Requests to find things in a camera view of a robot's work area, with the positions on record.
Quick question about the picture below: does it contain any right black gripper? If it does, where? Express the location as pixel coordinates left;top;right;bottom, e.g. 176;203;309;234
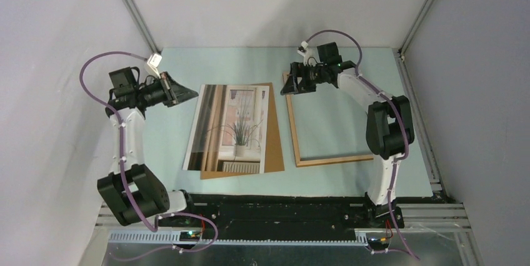
281;62;327;96

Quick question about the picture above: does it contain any window plant photo print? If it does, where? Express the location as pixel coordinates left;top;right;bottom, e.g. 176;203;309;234
182;84;271;174

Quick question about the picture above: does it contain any wooden picture frame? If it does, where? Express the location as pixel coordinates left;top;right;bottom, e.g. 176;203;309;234
285;95;374;168

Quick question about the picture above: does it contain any brown cardboard backing board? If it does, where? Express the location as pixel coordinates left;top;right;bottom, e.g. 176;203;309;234
200;82;286;180

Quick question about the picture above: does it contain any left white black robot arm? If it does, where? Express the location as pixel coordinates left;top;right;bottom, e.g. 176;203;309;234
97;67;199;226

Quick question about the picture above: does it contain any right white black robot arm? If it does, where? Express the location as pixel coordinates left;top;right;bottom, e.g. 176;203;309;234
281;41;415;227

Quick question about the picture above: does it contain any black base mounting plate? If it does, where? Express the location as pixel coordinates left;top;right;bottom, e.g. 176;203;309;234
159;194;404;242

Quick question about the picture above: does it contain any left aluminium corner profile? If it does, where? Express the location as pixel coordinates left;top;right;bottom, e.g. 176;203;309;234
122;0;161;53

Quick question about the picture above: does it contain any aluminium corner profile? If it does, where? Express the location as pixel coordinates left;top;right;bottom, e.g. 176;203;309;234
398;0;436;60
122;0;161;53

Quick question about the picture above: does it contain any right aluminium corner profile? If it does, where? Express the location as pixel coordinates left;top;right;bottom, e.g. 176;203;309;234
398;0;436;60

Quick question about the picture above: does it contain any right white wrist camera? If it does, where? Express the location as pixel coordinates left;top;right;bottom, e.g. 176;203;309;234
297;41;313;66

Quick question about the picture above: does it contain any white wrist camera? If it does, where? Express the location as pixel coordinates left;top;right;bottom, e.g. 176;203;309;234
144;52;163;79
297;41;313;66

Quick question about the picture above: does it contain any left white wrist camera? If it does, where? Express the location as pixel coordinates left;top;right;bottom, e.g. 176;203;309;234
144;52;163;79

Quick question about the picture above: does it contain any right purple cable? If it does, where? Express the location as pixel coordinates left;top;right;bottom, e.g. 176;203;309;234
306;29;421;262

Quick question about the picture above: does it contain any purple cable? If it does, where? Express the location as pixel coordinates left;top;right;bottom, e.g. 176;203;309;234
306;29;421;262
78;51;219;262

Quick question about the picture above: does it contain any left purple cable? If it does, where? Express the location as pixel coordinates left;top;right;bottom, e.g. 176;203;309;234
78;51;219;262

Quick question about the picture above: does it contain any grey slotted cable duct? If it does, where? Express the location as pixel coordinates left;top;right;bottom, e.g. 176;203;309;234
108;230;368;247

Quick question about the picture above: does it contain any front aluminium rail frame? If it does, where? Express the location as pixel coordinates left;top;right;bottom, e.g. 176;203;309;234
94;204;471;232

